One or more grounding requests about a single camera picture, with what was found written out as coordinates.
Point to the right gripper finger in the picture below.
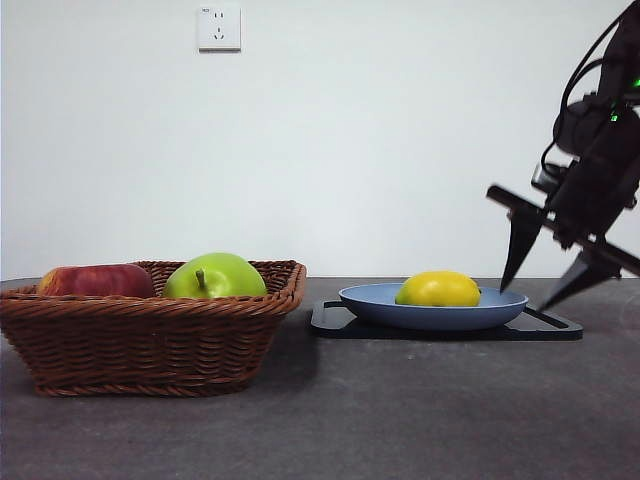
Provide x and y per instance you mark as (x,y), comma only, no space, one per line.
(520,240)
(585,275)

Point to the yellow lemon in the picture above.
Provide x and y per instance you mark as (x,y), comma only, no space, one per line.
(440,289)

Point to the blue round plate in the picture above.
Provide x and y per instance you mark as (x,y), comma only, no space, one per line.
(430,316)

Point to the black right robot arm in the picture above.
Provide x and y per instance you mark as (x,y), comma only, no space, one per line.
(590,120)

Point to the brown wicker basket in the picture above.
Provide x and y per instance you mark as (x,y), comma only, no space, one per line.
(150,345)

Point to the black rectangular tray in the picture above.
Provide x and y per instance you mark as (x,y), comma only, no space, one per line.
(330,327)

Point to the green apple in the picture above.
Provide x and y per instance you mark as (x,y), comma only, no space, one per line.
(230,275)

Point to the red apple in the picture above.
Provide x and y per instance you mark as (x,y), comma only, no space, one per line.
(100,281)

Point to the pale grey camera box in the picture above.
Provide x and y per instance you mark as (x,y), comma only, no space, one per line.
(542,175)

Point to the white wall power socket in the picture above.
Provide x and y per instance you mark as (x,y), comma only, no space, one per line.
(219,30)

